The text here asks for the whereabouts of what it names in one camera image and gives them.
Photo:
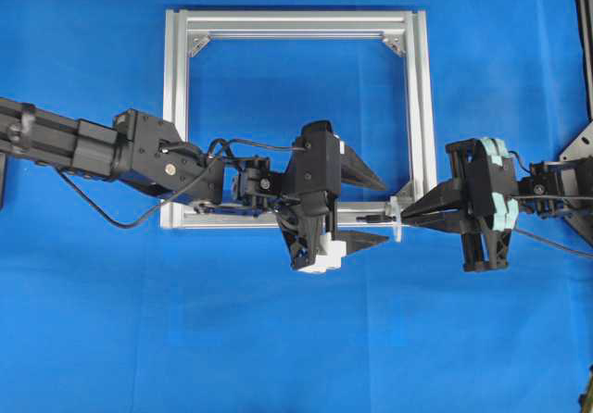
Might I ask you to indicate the silver aluminium extrusion frame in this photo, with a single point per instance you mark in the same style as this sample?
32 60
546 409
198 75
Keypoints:
263 74

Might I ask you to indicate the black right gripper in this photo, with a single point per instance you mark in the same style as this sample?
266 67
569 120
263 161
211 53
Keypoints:
483 188

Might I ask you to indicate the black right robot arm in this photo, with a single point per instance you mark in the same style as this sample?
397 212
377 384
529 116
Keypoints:
551 189

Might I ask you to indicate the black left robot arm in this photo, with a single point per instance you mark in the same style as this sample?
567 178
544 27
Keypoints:
149 155

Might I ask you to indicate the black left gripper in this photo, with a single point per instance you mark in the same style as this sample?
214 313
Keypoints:
307 214

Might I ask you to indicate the blue table mat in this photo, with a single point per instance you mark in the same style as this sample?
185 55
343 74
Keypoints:
96 319

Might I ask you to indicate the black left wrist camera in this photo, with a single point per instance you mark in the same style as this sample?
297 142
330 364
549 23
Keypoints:
313 136

